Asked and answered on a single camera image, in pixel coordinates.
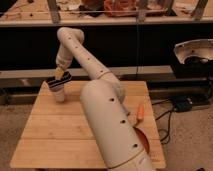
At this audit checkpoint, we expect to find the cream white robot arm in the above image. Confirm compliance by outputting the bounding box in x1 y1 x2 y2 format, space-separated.
55 27 156 171

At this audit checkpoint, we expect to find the bamboo wooden board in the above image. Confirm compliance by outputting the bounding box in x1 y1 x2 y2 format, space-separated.
10 81 166 169

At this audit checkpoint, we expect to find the wooden workbench shelf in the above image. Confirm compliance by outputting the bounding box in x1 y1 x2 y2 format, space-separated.
0 0 213 27

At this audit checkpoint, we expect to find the orange carrot toy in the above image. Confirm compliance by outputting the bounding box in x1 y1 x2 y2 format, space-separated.
137 103 145 121

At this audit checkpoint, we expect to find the black power adapter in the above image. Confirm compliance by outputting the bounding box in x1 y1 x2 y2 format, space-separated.
171 96 192 112

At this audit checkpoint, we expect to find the black cable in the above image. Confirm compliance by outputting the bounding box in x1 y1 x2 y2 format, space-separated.
151 97 178 145

